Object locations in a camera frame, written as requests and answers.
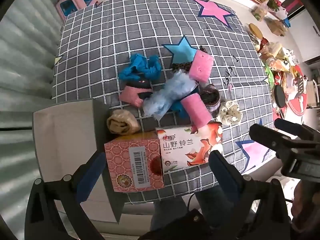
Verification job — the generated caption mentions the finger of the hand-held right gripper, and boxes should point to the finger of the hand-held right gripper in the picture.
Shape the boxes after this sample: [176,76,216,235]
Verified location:
[274,118,304,137]
[249,123,302,154]

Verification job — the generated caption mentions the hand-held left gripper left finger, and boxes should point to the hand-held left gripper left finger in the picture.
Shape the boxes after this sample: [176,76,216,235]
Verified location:
[25,152,107,240]

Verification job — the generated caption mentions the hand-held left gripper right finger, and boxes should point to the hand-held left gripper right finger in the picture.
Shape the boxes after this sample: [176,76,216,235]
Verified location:
[209,150,293,240]

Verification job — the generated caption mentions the white storage box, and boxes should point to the white storage box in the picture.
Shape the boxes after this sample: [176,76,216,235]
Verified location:
[32,98,125,225]

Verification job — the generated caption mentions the light blue fluffy cloth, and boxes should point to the light blue fluffy cloth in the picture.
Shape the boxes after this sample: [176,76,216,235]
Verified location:
[142,69,196,118]

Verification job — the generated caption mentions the red round mat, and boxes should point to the red round mat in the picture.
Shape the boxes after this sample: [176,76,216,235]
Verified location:
[286,65,312,117]

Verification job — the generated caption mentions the black round pan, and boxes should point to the black round pan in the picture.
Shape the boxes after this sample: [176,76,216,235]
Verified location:
[273,84,287,110]

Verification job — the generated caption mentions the white floral tissue pack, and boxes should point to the white floral tissue pack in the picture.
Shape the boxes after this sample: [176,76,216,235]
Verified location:
[155,121,223,174]

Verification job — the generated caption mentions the white dotted scrunchie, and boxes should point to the white dotted scrunchie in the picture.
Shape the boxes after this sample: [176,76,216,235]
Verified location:
[216,100,244,126]

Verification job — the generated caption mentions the pink patterned tissue box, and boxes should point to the pink patterned tissue box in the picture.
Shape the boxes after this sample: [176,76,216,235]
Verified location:
[104,132,165,193]

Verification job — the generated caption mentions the beige rolled cloth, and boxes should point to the beige rolled cloth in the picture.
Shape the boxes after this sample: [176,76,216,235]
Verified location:
[107,109,141,137]

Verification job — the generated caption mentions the pink sponge roll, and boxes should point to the pink sponge roll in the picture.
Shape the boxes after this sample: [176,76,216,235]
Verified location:
[188,50,214,82]
[180,93,213,128]

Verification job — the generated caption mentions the small teal blue cloth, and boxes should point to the small teal blue cloth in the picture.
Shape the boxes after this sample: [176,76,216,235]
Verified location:
[170,101,187,118]

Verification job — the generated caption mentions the black bag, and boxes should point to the black bag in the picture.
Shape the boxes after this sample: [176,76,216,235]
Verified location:
[144,209,213,240]

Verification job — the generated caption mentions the pink and black cloth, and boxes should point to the pink and black cloth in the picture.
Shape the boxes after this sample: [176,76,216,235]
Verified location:
[119,79,153,108]

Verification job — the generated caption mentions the round wooden lid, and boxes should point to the round wooden lid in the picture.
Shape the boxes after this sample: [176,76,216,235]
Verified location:
[248,23,265,40]

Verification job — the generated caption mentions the leopard print scrunchie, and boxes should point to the leopard print scrunchie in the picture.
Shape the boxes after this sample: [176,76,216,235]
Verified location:
[172,45,208,73]

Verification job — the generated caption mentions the white flower vase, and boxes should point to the white flower vase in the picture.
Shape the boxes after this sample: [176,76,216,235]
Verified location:
[267,0,291,21]

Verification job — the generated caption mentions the white sheer curtain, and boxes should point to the white sheer curtain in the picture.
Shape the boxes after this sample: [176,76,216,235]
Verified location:
[0,0,66,233]

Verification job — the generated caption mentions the grey checked star blanket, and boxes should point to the grey checked star blanket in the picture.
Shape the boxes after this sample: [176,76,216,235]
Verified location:
[51,0,274,204]

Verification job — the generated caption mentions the pink plastic stool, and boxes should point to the pink plastic stool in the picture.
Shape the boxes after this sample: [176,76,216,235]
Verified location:
[55,0,101,21]

